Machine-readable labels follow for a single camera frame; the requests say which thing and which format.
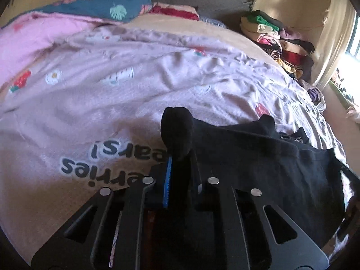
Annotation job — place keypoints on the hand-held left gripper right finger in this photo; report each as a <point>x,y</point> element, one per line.
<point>212,197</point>

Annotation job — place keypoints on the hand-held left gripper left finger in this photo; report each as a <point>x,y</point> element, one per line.
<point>168,180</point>

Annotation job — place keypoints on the black sweater with orange cuffs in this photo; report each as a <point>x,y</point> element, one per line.
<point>253,152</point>

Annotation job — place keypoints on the pile of folded clothes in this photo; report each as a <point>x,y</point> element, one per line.
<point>281,50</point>

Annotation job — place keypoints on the pink printed blanket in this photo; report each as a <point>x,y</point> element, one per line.
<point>112,90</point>

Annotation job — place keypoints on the purple cloth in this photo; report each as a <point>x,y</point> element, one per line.
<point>315,94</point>

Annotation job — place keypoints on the beige bed sheet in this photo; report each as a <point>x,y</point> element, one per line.
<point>225,32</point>

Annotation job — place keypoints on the red and pink pillow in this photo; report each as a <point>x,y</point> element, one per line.
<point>177,12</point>

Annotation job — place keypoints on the blue leaf-print quilt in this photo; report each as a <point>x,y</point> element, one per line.
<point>112,4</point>

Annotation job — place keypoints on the pink quilt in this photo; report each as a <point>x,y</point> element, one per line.
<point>33,39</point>

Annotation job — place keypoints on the cream curtain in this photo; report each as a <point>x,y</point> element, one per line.
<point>332,42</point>

